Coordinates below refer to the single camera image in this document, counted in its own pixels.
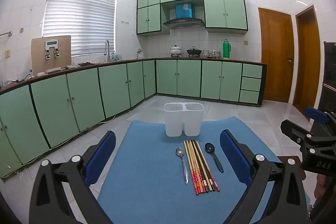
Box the metal kitchen faucet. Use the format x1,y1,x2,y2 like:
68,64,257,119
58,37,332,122
104,40,111,62

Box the white plastic utensil holder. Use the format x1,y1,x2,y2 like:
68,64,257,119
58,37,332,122
164,102,205,137

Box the black wok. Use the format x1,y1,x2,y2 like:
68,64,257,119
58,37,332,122
186,46,202,57

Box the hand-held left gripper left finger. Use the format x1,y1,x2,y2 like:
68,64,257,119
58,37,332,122
29,130,117,224

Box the white wall-mounted device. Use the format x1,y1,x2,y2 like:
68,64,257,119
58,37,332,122
45,40,60,59

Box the green base cabinets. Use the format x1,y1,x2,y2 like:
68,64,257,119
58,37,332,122
0,57,267,178

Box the dark display cabinet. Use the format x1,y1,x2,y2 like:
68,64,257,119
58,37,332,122
318,41,336,125

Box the blue table mat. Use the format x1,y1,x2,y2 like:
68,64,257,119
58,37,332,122
97,117,310,224

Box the crumpled cloth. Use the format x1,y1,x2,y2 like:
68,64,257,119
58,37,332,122
63,62,95,69

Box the brown board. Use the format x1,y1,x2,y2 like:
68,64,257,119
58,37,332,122
31,35,72,75

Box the red patterned chopstick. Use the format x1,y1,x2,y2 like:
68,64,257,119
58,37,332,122
183,140,199,195
185,140,202,195
187,140,205,194
189,140,208,193

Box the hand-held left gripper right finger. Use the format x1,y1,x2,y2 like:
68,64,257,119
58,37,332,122
219,130,309,224

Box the wooden door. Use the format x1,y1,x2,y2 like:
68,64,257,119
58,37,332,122
259,7,294,104
292,5,321,115

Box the green wall cabinets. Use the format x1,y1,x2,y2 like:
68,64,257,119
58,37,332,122
136,0,249,36

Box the metal spoon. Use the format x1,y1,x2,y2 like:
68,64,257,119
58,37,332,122
175,147,189,185

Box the range hood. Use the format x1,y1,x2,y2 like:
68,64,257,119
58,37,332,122
162,3,205,29

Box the green thermos flask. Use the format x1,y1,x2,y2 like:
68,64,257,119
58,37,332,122
223,39,231,59

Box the person's right hand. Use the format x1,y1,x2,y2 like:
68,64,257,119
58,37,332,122
314,174,330,202

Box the white window blind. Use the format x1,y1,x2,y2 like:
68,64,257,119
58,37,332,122
42,0,118,57

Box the black spoon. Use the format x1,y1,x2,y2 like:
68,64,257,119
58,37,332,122
204,143,224,173

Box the printed bamboo chopstick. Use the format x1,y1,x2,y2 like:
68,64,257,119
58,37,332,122
193,140,214,192

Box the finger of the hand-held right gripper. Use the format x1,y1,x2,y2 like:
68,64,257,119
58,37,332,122
304,106,336,135
280,119,319,147

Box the plain bamboo chopstick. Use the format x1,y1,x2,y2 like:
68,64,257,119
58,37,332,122
191,140,211,193

